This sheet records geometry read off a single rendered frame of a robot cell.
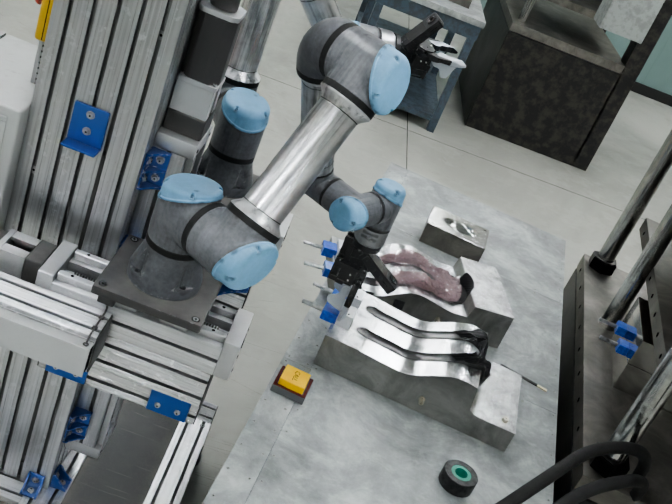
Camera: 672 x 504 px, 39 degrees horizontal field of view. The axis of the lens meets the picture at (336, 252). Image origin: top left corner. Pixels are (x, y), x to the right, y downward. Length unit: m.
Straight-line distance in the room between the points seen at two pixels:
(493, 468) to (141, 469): 1.00
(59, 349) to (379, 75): 0.79
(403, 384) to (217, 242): 0.71
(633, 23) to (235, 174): 4.45
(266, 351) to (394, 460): 1.58
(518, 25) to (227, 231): 4.98
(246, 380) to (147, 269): 1.64
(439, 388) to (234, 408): 1.23
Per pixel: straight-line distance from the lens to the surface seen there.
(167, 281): 1.86
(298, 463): 2.00
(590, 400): 2.72
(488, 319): 2.61
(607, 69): 6.74
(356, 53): 1.75
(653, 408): 2.37
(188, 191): 1.78
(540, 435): 2.44
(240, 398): 3.37
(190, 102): 1.99
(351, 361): 2.24
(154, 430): 2.83
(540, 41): 6.60
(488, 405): 2.32
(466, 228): 3.10
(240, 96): 2.27
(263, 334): 3.71
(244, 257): 1.70
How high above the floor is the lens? 2.10
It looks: 28 degrees down
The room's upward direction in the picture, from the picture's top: 23 degrees clockwise
